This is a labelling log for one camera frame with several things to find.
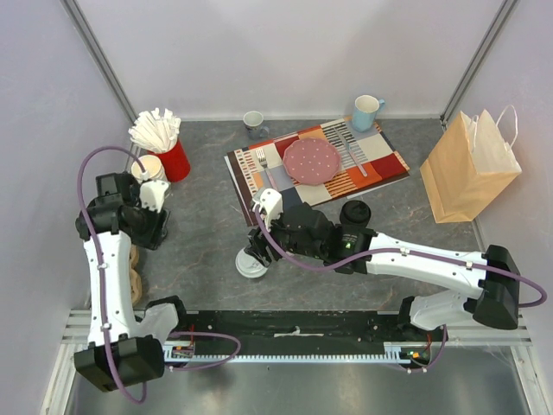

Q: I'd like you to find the small grey patterned mug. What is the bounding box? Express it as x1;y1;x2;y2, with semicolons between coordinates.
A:
243;111;270;140

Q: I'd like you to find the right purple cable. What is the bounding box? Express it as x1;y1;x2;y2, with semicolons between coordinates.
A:
252;205;548;375

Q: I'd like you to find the cable duct rail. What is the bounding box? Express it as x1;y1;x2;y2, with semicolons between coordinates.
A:
162;342;432;367

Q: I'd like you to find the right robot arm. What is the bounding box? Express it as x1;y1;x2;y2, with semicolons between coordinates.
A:
240;202;519;341

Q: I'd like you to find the patchwork placemat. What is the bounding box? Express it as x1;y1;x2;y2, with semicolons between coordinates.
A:
225;117;410;227

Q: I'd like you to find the black lid stack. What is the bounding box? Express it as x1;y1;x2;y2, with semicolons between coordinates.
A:
340;200;372;227

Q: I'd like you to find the fork pink handle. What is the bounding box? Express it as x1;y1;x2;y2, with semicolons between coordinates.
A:
256;147;278;190

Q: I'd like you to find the white paper cup stack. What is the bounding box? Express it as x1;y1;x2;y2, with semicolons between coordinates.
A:
130;155;168;183

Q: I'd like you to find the pink dotted plate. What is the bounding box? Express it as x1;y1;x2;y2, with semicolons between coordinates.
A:
283;137;341;186

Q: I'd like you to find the brown paper bag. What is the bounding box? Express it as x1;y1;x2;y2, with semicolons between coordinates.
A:
420;110;522;223

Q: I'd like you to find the light blue mug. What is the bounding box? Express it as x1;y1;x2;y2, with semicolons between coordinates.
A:
352;95;385;132

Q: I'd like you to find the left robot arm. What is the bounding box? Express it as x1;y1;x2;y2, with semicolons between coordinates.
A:
74;172;190;393

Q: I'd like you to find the cardboard cup carrier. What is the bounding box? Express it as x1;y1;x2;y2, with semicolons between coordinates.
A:
130;245;143;306

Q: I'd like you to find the white lid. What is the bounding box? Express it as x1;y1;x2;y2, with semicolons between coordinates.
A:
235;251;268;279

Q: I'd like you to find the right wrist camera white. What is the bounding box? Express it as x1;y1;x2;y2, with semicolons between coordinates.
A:
251;188;283;231

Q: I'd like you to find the red straw holder cup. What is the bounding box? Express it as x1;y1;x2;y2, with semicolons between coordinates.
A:
149;139;191;182

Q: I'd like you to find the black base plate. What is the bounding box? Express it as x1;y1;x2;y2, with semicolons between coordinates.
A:
140;309;450;356

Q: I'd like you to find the white wrapped straws bundle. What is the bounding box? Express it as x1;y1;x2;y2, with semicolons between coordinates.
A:
129;108;181;154

